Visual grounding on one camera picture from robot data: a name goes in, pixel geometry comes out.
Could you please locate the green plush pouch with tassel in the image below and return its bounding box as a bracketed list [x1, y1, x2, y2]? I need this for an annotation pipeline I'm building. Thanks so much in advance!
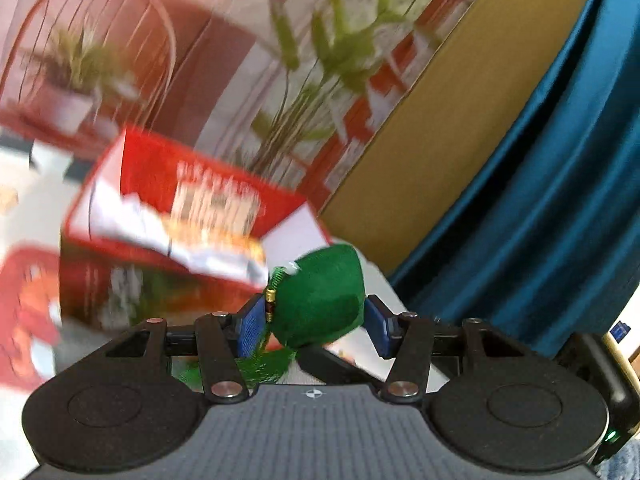
[172, 244, 369, 389]

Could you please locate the yellow board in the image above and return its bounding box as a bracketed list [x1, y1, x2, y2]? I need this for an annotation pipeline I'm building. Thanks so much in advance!
[320, 0, 609, 272]

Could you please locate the blue curtain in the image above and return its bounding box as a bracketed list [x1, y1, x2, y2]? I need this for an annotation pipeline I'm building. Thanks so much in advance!
[387, 0, 640, 362]

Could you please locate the red strawberry print box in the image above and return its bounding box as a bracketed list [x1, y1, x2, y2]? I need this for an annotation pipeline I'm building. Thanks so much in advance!
[59, 127, 332, 333]

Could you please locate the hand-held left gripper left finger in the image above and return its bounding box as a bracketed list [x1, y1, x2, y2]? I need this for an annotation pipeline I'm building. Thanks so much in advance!
[105, 294, 267, 405]

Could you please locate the wall tapestry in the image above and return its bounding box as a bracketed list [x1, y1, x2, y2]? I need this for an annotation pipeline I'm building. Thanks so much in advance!
[0, 0, 506, 207]

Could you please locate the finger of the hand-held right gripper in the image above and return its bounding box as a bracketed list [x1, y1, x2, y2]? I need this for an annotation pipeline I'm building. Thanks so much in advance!
[299, 346, 397, 389]

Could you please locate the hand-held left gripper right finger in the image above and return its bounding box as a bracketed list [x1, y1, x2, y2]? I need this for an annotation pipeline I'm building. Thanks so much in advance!
[364, 295, 502, 404]

